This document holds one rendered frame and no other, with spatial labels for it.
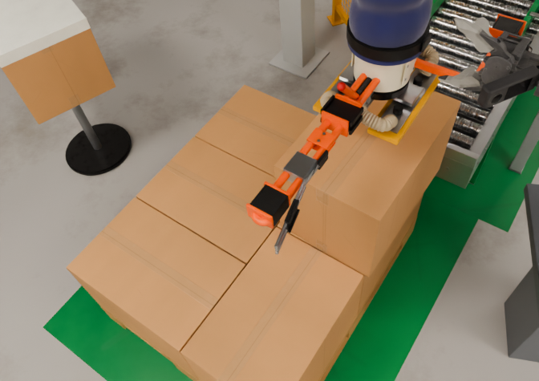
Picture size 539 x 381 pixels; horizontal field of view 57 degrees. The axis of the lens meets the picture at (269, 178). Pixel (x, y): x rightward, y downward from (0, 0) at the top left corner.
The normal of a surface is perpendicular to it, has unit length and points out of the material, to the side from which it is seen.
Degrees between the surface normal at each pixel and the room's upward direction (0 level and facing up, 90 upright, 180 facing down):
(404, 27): 81
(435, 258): 0
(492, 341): 0
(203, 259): 0
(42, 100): 90
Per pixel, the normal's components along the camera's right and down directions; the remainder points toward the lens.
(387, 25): -0.29, 0.62
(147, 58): -0.07, -0.59
